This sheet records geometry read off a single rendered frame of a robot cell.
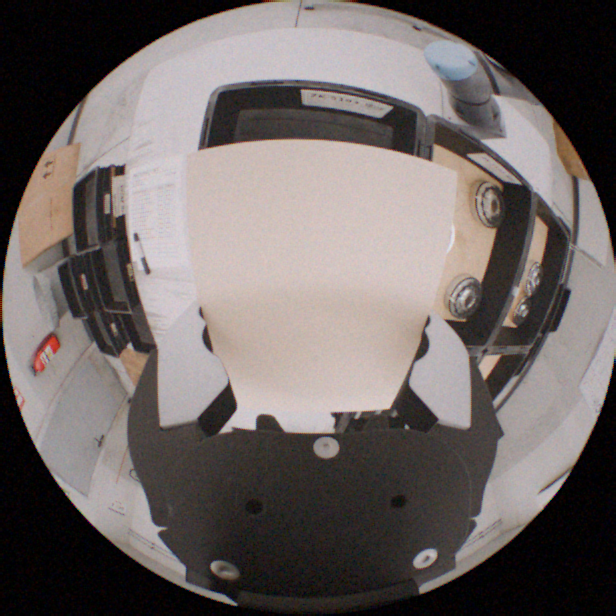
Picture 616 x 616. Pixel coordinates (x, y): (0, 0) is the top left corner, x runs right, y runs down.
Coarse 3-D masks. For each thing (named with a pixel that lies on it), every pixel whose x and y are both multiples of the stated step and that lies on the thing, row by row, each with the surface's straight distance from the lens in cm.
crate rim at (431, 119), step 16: (432, 128) 35; (448, 128) 37; (432, 144) 34; (480, 144) 41; (432, 160) 33; (496, 160) 44; (528, 224) 52; (528, 240) 52; (512, 288) 52; (496, 320) 53
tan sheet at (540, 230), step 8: (536, 216) 74; (536, 224) 75; (544, 224) 80; (536, 232) 75; (544, 232) 81; (536, 240) 76; (544, 240) 81; (536, 248) 77; (528, 256) 73; (536, 256) 78; (520, 288) 74
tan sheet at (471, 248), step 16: (448, 160) 47; (464, 160) 50; (464, 176) 49; (480, 176) 53; (464, 192) 49; (464, 208) 49; (464, 224) 49; (464, 240) 50; (480, 240) 53; (448, 256) 48; (464, 256) 51; (480, 256) 55; (448, 272) 50; (464, 272) 53; (480, 272) 56; (464, 320) 60
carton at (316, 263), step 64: (192, 192) 10; (256, 192) 9; (320, 192) 9; (384, 192) 9; (448, 192) 11; (192, 256) 11; (256, 256) 10; (320, 256) 9; (384, 256) 10; (256, 320) 11; (320, 320) 11; (384, 320) 11; (256, 384) 14; (320, 384) 14; (384, 384) 15
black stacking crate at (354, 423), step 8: (416, 360) 61; (400, 392) 69; (392, 408) 76; (336, 416) 69; (352, 416) 75; (360, 416) 76; (368, 416) 77; (336, 424) 68; (352, 424) 74; (360, 424) 74; (392, 424) 79; (400, 424) 80
